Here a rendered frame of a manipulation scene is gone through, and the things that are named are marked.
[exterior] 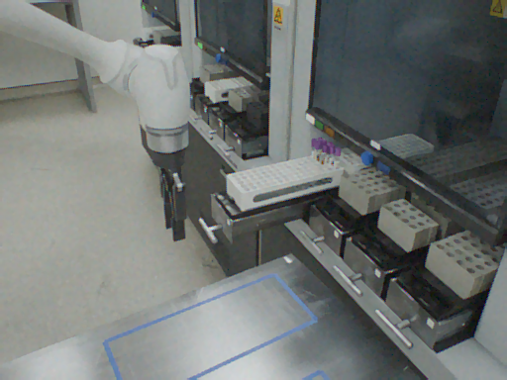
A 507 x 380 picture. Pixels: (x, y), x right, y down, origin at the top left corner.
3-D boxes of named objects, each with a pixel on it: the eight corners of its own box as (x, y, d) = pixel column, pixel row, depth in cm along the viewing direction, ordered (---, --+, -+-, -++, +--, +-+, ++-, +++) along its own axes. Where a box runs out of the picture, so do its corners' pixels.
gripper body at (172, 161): (191, 150, 101) (193, 187, 106) (178, 136, 107) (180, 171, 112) (156, 156, 98) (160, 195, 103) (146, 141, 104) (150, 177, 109)
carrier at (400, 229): (418, 252, 100) (424, 230, 97) (410, 255, 100) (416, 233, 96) (383, 224, 109) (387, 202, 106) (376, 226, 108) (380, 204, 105)
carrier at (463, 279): (474, 299, 89) (483, 275, 85) (466, 303, 88) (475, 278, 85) (431, 262, 98) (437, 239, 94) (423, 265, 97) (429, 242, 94)
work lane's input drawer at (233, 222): (408, 165, 152) (413, 141, 147) (440, 185, 142) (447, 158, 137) (196, 221, 125) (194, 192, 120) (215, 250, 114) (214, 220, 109)
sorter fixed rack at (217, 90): (271, 87, 196) (271, 72, 193) (283, 94, 188) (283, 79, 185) (204, 97, 185) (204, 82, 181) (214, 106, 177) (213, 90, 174)
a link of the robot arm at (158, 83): (200, 125, 98) (174, 105, 108) (197, 49, 90) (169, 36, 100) (152, 135, 93) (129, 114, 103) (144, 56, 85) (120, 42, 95)
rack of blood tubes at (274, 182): (322, 172, 134) (324, 152, 131) (342, 188, 126) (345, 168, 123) (226, 195, 123) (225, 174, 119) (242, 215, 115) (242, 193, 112)
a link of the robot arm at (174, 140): (179, 111, 105) (181, 136, 108) (140, 117, 101) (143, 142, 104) (194, 126, 98) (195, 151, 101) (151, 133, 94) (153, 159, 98)
